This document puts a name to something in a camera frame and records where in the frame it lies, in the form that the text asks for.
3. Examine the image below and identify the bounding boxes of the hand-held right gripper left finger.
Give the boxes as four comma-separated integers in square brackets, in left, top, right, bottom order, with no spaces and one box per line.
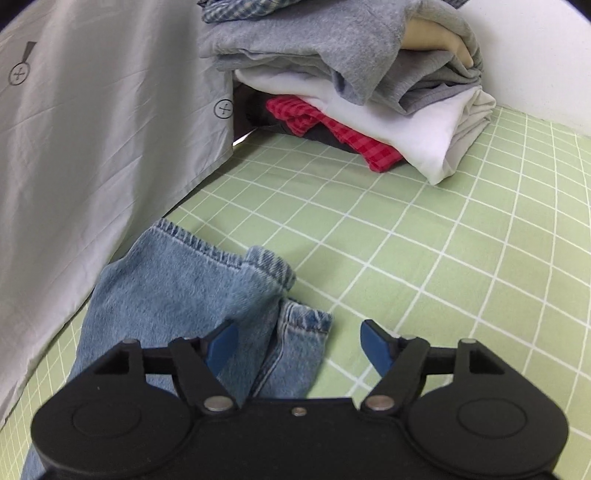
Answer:
[91,320,240,415]

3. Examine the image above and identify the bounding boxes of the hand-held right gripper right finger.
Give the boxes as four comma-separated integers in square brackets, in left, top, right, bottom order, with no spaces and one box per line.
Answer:
[359,319,505,414]

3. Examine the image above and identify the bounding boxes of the blue denim jeans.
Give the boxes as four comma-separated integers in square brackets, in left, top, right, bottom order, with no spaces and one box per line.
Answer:
[20,218,334,480]

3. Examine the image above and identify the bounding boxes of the green checked bed sheet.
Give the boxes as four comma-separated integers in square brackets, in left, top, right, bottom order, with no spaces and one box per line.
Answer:
[0,104,591,480]

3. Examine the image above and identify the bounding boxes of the red checked cloth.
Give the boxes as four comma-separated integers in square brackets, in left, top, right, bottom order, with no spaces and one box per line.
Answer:
[265,94,406,174]

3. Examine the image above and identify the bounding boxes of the white folded cloth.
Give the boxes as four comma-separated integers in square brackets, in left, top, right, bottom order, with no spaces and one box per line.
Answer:
[232,68,498,186]

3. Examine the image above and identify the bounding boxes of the black cloth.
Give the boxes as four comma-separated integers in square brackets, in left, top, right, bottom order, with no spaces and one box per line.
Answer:
[235,84,366,157]

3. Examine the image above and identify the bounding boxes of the grey printed sheet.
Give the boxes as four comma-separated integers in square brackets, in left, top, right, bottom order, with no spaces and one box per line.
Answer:
[0,0,237,432]

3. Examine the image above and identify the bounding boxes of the grey sweatshirt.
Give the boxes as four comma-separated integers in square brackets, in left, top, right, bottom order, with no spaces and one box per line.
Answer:
[198,0,485,117]

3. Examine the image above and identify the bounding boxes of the beige cloth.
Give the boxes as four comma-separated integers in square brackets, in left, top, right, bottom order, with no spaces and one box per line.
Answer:
[401,16,475,71]

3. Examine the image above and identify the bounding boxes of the blue plaid cloth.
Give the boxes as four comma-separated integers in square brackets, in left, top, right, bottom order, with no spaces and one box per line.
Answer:
[198,0,468,25]

